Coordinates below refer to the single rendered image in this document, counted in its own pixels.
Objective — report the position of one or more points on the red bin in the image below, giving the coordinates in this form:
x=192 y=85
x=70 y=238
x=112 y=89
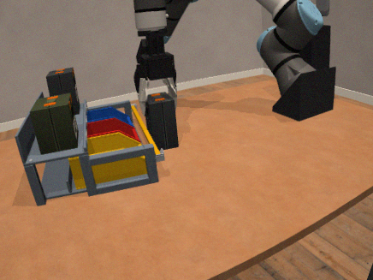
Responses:
x=110 y=126

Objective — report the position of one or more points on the yellow open bin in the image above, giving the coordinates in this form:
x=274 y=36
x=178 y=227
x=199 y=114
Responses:
x=110 y=171

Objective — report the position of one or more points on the yellow bar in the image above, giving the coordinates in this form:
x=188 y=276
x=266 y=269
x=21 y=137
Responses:
x=144 y=129

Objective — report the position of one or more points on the blue open bin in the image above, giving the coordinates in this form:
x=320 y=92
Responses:
x=107 y=112

